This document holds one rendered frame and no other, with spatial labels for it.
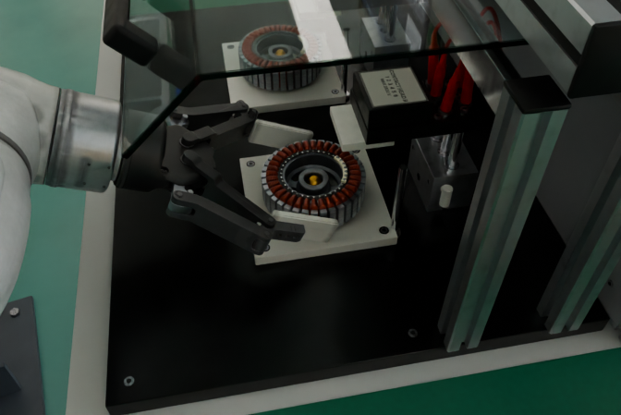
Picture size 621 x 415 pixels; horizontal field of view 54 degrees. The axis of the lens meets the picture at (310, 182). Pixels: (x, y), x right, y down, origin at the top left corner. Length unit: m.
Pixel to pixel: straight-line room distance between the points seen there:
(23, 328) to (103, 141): 1.09
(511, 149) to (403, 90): 0.22
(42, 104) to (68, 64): 1.83
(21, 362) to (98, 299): 0.91
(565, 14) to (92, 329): 0.50
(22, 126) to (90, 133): 0.06
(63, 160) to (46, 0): 2.28
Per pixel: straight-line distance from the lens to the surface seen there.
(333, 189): 0.67
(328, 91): 0.82
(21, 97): 0.56
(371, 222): 0.66
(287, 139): 0.70
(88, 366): 0.64
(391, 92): 0.60
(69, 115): 0.57
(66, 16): 2.69
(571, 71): 0.37
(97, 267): 0.70
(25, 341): 1.60
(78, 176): 0.58
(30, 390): 1.53
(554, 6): 0.38
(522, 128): 0.39
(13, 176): 0.49
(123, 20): 0.44
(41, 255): 1.76
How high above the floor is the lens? 1.28
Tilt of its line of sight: 46 degrees down
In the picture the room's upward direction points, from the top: straight up
